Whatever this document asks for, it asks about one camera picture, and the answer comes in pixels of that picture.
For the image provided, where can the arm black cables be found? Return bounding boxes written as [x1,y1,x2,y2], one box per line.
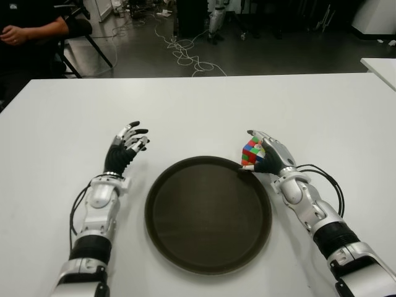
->
[67,182,93,245]
[296,164,345,219]

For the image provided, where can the metal folding stand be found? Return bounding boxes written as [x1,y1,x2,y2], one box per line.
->
[314,0,337,32]

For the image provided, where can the multicoloured Rubik's cube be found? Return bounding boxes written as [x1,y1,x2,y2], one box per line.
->
[240,136,267,166]

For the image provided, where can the dark brown round plate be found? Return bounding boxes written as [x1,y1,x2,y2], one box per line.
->
[144,155,273,276]

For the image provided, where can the black cabinet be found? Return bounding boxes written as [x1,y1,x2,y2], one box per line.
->
[176,0,209,37]

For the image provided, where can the white cabinet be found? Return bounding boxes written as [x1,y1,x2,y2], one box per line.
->
[351,0,396,41]

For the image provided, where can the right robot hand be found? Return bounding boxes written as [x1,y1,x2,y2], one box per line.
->
[242,129,298,177]

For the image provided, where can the silver humanoid robot legs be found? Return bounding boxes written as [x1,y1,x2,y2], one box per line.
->
[206,0,225,46]

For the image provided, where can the right arm black cables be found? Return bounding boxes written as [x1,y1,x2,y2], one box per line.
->
[296,164,345,219]

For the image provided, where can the left arm black cables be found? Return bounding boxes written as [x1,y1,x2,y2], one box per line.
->
[67,182,93,245]

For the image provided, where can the black chair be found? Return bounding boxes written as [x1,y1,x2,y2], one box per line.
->
[54,0,114,78]

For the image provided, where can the white side table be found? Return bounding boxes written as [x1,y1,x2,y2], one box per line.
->
[360,57,396,92]

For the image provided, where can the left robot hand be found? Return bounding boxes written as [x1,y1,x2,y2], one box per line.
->
[103,120,151,178]

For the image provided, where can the white tangled floor cable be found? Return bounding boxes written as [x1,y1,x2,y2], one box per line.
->
[154,18,228,77]

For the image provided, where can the person's bare forearm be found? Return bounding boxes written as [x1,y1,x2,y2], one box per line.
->
[1,21,69,46]

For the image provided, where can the seated person black clothes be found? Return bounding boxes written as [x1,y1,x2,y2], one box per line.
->
[0,0,93,106]

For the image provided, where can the white board panel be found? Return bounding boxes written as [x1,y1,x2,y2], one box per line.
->
[82,0,117,22]

